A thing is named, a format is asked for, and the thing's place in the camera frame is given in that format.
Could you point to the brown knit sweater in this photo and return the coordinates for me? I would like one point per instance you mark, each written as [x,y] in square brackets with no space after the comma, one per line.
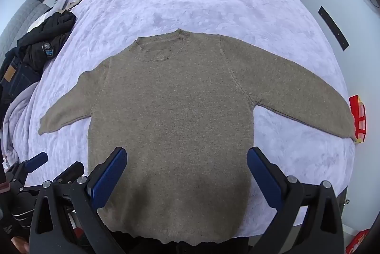
[178,123]

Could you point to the black wall strip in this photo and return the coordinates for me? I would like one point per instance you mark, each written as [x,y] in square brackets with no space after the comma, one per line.
[334,30]

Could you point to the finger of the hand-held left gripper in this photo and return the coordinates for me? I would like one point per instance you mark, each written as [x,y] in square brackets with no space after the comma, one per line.
[37,160]
[71,171]

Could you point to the red box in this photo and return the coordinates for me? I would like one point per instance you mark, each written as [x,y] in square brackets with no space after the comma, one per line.
[357,111]

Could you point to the person's left hand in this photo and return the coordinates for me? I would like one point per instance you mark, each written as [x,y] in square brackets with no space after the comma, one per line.
[20,245]

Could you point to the red bag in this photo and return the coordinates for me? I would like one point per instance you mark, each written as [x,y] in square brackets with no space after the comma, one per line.
[356,242]

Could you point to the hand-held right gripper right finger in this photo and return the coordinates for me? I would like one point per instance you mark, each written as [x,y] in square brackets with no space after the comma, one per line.
[264,179]

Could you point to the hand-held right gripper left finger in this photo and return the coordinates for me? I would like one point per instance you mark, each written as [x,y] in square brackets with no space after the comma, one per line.
[108,179]

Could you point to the black jacket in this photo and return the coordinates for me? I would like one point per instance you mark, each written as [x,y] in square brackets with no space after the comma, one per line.
[50,31]

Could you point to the dark blue jeans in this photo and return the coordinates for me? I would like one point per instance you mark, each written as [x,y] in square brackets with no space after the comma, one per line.
[17,82]

